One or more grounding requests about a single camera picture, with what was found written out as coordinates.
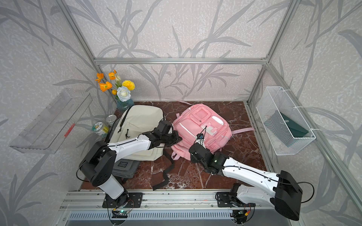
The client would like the beige backpack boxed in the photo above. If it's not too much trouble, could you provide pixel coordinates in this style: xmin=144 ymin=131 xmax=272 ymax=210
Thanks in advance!
xmin=110 ymin=105 xmax=174 ymax=190

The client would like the pink backpack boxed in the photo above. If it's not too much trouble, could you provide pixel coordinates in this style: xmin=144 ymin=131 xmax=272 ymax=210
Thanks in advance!
xmin=171 ymin=104 xmax=254 ymax=160

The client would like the grey backpack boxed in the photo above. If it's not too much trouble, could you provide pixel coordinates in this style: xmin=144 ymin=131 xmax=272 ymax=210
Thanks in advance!
xmin=104 ymin=121 xmax=141 ymax=179

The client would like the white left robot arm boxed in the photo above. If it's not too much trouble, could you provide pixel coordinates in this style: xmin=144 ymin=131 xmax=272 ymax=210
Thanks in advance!
xmin=78 ymin=120 xmax=182 ymax=206

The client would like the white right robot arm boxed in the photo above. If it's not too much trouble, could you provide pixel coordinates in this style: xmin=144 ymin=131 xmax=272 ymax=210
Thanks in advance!
xmin=189 ymin=143 xmax=303 ymax=221

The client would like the blue glass vase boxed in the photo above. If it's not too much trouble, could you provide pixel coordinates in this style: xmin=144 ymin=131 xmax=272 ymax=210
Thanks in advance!
xmin=117 ymin=98 xmax=134 ymax=111

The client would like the sunflower label plastic can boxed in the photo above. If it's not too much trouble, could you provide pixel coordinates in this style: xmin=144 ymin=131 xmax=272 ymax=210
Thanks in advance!
xmin=92 ymin=121 xmax=109 ymax=138

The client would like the artificial flower bouquet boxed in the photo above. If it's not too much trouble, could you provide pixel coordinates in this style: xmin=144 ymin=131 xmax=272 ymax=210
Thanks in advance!
xmin=95 ymin=70 xmax=135 ymax=103

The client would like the green box in basket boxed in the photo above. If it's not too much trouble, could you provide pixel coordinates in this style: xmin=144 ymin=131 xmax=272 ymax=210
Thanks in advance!
xmin=264 ymin=110 xmax=309 ymax=147

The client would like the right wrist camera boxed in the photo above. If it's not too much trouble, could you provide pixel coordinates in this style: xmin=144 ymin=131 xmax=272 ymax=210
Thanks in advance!
xmin=196 ymin=133 xmax=205 ymax=144

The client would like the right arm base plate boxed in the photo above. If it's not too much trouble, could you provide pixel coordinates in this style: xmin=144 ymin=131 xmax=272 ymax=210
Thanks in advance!
xmin=215 ymin=192 xmax=255 ymax=208

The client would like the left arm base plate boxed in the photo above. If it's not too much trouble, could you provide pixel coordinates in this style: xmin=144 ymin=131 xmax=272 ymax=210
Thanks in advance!
xmin=102 ymin=191 xmax=143 ymax=209

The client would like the white wire mesh basket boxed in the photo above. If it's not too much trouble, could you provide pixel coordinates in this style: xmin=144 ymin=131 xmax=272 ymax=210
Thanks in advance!
xmin=256 ymin=86 xmax=316 ymax=156

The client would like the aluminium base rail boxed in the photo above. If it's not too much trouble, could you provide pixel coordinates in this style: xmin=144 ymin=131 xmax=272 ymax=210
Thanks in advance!
xmin=59 ymin=190 xmax=295 ymax=212

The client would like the clear acrylic wall shelf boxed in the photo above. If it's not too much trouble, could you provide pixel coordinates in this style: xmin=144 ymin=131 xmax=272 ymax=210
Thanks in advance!
xmin=9 ymin=89 xmax=93 ymax=154

